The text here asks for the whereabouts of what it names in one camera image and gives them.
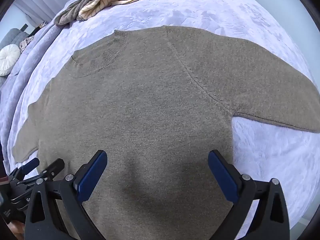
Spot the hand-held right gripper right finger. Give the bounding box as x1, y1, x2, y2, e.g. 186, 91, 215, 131
208, 150, 290, 240

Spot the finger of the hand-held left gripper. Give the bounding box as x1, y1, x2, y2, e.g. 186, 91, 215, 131
9, 158, 40, 180
37, 158, 65, 182

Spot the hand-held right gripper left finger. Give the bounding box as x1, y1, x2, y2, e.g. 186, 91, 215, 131
25, 149, 108, 240

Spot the olive brown knit sweater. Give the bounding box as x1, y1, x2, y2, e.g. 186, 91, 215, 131
12, 25, 320, 240

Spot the white round pillow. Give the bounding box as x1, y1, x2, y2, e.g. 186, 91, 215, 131
0, 44, 21, 76

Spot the beige striped cloth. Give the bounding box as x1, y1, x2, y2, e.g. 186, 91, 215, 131
19, 35, 34, 53

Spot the grey sofa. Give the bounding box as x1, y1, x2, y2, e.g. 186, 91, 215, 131
0, 27, 30, 88

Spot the grey plush garment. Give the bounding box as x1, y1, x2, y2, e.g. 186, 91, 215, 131
54, 0, 105, 26

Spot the grey curtain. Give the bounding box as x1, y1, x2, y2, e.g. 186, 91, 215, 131
10, 0, 74, 29

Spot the lavender plush blanket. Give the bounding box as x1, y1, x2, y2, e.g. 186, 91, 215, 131
0, 0, 318, 233

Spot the cream striped garment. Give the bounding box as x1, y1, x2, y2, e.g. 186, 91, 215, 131
77, 0, 242, 22

